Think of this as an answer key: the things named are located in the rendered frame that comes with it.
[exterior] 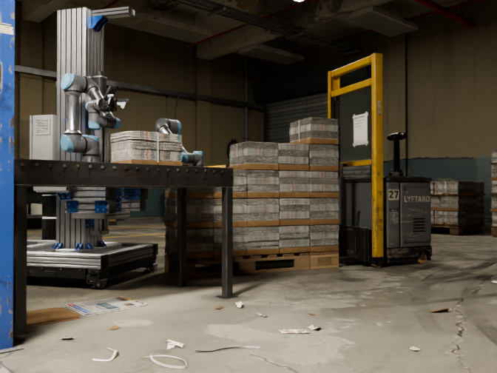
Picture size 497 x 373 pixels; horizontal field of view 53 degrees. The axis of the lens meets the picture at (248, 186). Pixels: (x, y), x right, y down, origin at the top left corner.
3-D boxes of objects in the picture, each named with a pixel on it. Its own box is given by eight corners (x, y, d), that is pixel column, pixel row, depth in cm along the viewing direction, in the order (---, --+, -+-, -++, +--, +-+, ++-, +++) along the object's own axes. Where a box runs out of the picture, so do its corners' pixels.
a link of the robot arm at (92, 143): (103, 154, 357) (103, 135, 358) (85, 153, 347) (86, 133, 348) (93, 155, 365) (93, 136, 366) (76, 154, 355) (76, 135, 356)
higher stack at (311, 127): (288, 263, 460) (288, 122, 462) (316, 261, 472) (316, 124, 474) (310, 269, 425) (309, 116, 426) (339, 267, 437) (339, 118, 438)
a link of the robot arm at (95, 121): (107, 129, 332) (107, 113, 333) (92, 128, 324) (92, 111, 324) (100, 131, 338) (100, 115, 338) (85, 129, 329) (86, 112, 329)
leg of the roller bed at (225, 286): (228, 295, 316) (228, 187, 317) (234, 297, 312) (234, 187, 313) (220, 297, 312) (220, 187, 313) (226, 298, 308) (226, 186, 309)
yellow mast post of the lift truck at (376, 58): (369, 256, 438) (368, 55, 440) (377, 255, 442) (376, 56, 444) (376, 257, 430) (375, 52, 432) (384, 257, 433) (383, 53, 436)
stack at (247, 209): (163, 271, 413) (163, 170, 415) (288, 263, 460) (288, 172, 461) (176, 278, 378) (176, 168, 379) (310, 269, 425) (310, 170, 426)
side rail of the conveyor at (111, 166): (228, 187, 317) (228, 168, 317) (234, 187, 313) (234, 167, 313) (-1, 184, 228) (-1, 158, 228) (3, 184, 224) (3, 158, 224)
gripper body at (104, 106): (117, 111, 318) (106, 113, 326) (119, 98, 319) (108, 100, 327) (106, 108, 312) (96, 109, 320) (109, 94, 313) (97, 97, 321)
